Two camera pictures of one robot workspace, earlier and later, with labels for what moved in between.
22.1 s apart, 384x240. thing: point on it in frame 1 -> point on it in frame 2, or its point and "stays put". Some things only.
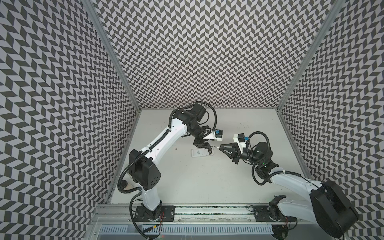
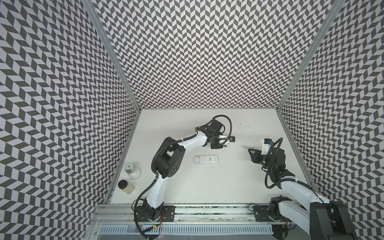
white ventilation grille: (242, 229) stays put
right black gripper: (236, 153) -> (259, 155)
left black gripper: (202, 143) -> (216, 146)
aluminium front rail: (192, 214) stays put
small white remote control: (200, 152) -> (207, 159)
